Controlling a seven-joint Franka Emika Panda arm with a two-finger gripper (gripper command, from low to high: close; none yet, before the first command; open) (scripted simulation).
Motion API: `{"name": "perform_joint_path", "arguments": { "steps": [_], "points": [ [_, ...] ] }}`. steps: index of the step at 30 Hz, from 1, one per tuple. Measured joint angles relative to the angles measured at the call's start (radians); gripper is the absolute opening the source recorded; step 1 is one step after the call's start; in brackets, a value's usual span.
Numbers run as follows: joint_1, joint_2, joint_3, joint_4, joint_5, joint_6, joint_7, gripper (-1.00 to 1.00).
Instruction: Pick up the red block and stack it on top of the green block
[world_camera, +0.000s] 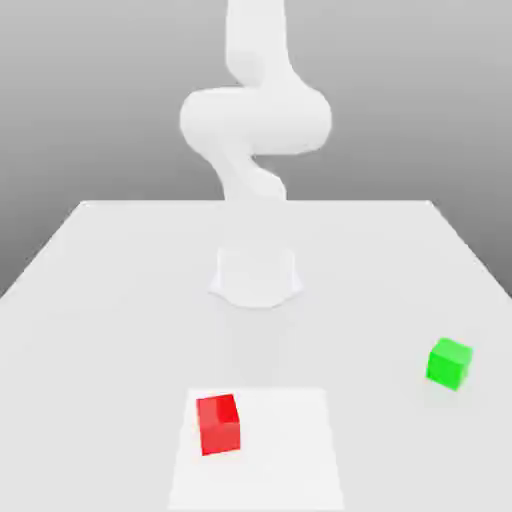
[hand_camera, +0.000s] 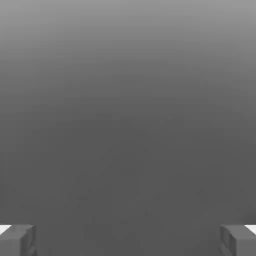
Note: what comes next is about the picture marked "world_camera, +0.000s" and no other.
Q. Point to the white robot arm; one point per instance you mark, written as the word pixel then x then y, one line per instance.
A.
pixel 256 120

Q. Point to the small red cube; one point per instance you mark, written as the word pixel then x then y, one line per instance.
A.
pixel 218 426

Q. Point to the small green cube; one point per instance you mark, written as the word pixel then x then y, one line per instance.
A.
pixel 448 364

